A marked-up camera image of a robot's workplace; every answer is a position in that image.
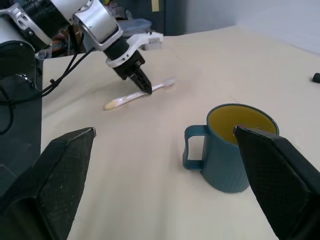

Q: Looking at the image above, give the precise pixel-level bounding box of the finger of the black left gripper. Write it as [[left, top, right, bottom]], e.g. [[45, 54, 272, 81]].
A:
[[136, 66, 153, 95], [129, 73, 152, 95]]

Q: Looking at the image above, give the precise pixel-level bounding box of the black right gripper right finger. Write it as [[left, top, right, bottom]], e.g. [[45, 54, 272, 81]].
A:
[[233, 125, 320, 240]]

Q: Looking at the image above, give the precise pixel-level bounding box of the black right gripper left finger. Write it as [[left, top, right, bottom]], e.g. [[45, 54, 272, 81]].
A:
[[0, 126, 97, 240]]

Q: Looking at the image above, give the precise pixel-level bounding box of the white toothbrush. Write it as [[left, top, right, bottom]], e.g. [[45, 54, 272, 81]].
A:
[[103, 77, 177, 111]]

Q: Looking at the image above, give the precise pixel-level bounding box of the teal mug with yellow inside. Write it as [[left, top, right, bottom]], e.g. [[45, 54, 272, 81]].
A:
[[183, 103, 280, 194]]

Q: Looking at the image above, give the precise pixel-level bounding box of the blue plastic storage box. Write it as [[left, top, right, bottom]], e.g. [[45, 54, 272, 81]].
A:
[[121, 18, 153, 36]]

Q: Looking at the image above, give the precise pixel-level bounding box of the dark blue cabinet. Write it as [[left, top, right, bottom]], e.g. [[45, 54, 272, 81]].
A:
[[149, 0, 187, 37]]

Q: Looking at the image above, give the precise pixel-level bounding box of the dark robot torso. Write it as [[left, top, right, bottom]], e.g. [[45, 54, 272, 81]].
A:
[[0, 41, 43, 198]]

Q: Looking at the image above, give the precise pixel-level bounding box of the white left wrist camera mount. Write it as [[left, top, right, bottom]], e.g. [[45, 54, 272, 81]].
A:
[[104, 31, 165, 69]]

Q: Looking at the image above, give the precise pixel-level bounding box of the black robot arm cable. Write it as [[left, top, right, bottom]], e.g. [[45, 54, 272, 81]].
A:
[[0, 46, 96, 106]]

